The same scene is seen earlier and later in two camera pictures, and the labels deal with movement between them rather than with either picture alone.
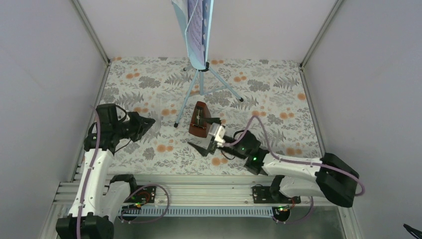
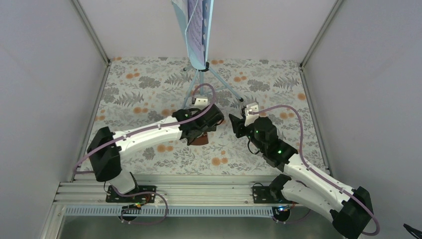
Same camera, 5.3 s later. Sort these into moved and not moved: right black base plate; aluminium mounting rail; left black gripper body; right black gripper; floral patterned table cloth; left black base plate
Moved: right black gripper; left black gripper body
Not moved: right black base plate; left black base plate; floral patterned table cloth; aluminium mounting rail
